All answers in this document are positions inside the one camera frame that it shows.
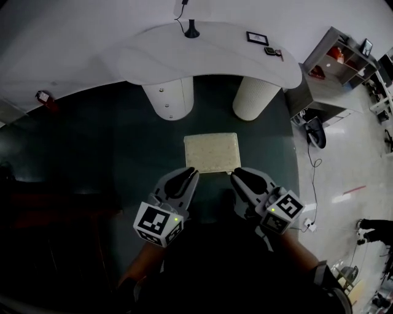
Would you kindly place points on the round light table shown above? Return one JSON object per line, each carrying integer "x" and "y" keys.
{"x": 359, "y": 289}

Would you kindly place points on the person's right forearm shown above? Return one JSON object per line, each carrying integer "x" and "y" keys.
{"x": 298, "y": 251}

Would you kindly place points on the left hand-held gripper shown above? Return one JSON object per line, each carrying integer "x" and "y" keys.
{"x": 158, "y": 224}

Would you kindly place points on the red fire extinguisher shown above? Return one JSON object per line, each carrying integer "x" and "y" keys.
{"x": 46, "y": 99}

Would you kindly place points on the person's black clothing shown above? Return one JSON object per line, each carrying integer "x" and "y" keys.
{"x": 227, "y": 270}

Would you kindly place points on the black office chair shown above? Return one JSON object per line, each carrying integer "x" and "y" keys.
{"x": 389, "y": 141}

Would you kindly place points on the small black picture frame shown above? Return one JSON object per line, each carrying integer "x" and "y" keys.
{"x": 367, "y": 47}

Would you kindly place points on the wide black picture frame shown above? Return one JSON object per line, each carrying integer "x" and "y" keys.
{"x": 257, "y": 38}

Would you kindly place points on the small black box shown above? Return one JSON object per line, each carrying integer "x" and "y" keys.
{"x": 269, "y": 51}

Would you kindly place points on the small white floor device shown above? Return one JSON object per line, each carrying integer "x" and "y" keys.
{"x": 299, "y": 119}

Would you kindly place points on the grey-green basket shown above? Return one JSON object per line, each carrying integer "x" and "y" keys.
{"x": 349, "y": 273}

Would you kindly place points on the white curved dressing table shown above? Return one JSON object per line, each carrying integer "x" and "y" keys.
{"x": 215, "y": 58}

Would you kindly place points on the white office desk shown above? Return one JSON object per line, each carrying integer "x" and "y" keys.
{"x": 383, "y": 104}

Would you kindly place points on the cream upholstered stool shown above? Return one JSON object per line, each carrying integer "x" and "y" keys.
{"x": 212, "y": 151}

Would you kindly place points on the grey desk with shelves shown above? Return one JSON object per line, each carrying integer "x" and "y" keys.
{"x": 325, "y": 92}

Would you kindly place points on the person's left forearm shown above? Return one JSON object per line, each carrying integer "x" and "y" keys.
{"x": 141, "y": 263}

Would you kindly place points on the black round floor device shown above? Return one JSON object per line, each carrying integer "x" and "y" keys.
{"x": 316, "y": 133}

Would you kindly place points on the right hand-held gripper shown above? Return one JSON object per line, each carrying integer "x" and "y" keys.
{"x": 279, "y": 214}

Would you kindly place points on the black monitor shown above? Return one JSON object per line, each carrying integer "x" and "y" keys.
{"x": 387, "y": 66}

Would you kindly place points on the white power adapter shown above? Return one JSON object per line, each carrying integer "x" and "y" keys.
{"x": 309, "y": 225}

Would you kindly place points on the orange bag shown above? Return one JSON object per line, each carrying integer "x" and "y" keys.
{"x": 335, "y": 54}

